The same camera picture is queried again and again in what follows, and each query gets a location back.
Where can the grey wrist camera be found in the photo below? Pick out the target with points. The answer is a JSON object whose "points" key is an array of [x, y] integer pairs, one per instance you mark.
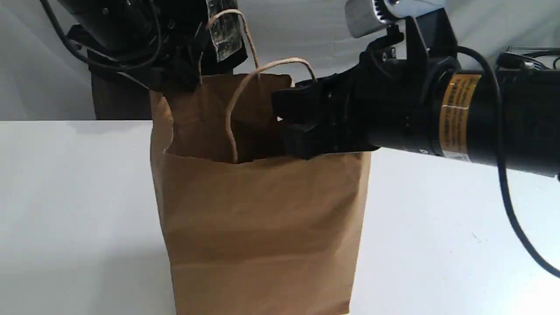
{"points": [[364, 17]]}

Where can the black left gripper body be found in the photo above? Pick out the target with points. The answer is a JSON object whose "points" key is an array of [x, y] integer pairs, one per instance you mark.
{"points": [[181, 41]]}

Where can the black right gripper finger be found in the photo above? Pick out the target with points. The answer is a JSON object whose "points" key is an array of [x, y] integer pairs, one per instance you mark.
{"points": [[307, 141], [309, 102]]}

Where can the person in camouflage jacket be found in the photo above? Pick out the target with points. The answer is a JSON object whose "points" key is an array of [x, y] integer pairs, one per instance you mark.
{"points": [[118, 98]]}

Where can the brown paper bag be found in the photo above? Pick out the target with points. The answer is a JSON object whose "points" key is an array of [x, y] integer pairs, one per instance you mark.
{"points": [[249, 230]]}

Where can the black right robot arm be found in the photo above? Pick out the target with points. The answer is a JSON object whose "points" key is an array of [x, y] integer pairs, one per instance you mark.
{"points": [[508, 114]]}

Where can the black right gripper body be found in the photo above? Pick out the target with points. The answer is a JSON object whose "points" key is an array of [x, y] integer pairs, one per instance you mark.
{"points": [[387, 99]]}

